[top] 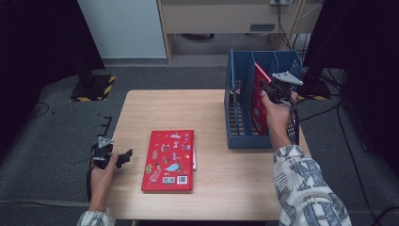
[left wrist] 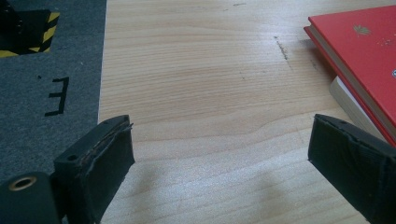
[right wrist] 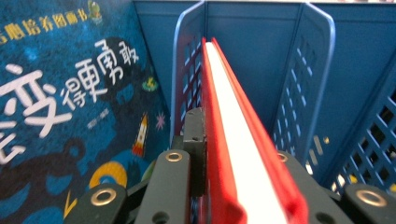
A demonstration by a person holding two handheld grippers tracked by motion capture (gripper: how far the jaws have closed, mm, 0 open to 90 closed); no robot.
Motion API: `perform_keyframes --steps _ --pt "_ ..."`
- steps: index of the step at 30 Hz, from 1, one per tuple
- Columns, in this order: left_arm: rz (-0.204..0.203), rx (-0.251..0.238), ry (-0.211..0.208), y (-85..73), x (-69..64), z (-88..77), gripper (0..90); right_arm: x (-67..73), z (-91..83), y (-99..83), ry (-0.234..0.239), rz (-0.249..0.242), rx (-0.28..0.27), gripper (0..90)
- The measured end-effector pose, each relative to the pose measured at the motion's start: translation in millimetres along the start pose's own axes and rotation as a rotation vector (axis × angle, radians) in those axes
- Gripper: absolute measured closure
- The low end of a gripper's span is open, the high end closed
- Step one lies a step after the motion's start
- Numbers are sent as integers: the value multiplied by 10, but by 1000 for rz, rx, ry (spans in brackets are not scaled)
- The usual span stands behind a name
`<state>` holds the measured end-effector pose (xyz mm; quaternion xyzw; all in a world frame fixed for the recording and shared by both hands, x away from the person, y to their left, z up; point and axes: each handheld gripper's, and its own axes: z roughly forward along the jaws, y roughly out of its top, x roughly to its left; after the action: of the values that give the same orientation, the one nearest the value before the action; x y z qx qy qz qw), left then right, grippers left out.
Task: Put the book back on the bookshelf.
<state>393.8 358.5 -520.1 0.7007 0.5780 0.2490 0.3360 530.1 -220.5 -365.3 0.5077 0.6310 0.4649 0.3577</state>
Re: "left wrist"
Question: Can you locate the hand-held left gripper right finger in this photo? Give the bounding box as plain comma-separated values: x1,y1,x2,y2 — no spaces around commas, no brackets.
307,113,396,224

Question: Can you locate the stand base with striped tape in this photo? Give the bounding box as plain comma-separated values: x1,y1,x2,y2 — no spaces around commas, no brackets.
0,0,61,59

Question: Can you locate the plain red hardcover book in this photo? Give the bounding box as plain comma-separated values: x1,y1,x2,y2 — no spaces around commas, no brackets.
303,4,396,148

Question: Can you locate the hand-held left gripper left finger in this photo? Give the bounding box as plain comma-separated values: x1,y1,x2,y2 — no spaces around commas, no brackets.
50,114,136,224

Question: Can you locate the white picture book with leaf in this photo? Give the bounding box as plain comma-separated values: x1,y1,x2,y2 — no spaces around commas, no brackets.
329,76,389,144

